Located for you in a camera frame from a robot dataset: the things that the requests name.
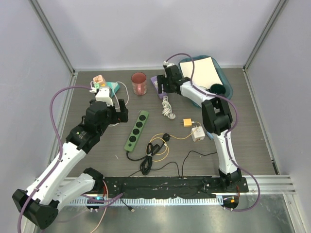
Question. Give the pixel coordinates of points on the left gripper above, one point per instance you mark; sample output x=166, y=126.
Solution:
x=120, y=116

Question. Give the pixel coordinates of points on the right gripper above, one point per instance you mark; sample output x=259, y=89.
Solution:
x=162, y=80

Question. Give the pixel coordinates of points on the purple power strip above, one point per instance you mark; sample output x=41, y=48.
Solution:
x=155, y=84

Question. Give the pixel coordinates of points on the green power strip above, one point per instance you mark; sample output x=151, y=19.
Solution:
x=136, y=131

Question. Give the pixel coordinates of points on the yellow charger plug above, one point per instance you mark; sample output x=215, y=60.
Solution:
x=187, y=122

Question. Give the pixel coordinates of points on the white cube adapter plug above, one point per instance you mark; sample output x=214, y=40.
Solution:
x=197, y=134

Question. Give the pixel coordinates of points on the blue charger plug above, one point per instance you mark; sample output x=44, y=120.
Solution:
x=210, y=135

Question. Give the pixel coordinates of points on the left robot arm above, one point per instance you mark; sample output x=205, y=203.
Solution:
x=43, y=199

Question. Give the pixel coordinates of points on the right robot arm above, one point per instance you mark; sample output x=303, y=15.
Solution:
x=216, y=116

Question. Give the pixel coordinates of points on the black round plug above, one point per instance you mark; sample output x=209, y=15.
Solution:
x=166, y=137

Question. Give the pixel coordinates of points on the pink mug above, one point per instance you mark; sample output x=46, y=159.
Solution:
x=139, y=83

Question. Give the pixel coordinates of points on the teal triangular base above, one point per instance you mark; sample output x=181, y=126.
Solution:
x=114, y=87

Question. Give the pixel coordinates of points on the white paper sheet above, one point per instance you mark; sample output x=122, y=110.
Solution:
x=205, y=74

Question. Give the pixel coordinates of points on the dark green cup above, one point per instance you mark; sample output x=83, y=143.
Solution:
x=217, y=89

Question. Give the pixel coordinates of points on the teal plastic tray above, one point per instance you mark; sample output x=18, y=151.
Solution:
x=225, y=82

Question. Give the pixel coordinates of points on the black mounting plate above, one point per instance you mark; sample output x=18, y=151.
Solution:
x=150, y=187

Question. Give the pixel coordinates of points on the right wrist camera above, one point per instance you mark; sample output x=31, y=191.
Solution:
x=167, y=64

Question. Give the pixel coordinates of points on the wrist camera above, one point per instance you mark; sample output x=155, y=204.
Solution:
x=103, y=95
x=167, y=64

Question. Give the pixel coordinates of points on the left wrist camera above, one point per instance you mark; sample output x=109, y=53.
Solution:
x=103, y=95

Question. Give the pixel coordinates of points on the slotted cable duct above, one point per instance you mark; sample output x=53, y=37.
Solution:
x=81, y=201

